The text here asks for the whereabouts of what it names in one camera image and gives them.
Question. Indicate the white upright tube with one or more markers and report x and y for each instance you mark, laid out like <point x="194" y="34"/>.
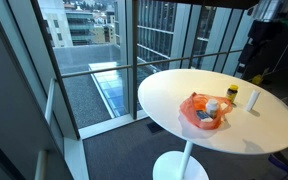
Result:
<point x="252" y="100"/>

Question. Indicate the dark bottle with yellow lid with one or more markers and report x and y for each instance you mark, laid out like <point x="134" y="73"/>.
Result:
<point x="231" y="94"/>

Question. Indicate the white pill bottle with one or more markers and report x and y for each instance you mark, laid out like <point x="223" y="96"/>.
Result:
<point x="212" y="107"/>

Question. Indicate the dark slanted window frame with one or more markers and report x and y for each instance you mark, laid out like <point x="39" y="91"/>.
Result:
<point x="55" y="66"/>

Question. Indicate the grey horizontal window railing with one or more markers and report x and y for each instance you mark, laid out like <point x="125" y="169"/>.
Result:
<point x="97" y="70"/>

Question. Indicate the blue object by floor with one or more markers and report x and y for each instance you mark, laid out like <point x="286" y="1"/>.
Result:
<point x="280" y="163"/>

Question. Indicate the yellow object on floor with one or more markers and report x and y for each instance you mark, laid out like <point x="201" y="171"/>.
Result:
<point x="257" y="79"/>

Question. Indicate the dark vertical window mullion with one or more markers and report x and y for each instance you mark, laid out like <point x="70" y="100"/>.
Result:
<point x="134" y="50"/>

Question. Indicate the dark floor vent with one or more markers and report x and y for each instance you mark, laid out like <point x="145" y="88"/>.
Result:
<point x="155" y="127"/>

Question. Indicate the white round pedestal table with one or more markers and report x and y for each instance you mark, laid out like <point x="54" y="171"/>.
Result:
<point x="165" y="95"/>

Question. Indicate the robot arm white and black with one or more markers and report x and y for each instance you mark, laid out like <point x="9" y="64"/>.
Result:
<point x="267" y="10"/>

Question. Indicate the blue and white box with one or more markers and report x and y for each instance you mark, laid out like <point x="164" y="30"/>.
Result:
<point x="202" y="115"/>

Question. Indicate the orange plastic bag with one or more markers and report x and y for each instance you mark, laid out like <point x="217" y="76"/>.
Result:
<point x="187" y="111"/>

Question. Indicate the thin white pole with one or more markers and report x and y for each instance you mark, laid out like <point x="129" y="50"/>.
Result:
<point x="282" y="53"/>

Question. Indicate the white wall handrail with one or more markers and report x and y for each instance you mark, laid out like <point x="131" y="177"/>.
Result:
<point x="40" y="166"/>
<point x="50" y="100"/>

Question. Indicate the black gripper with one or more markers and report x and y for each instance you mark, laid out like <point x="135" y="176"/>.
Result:
<point x="262" y="33"/>

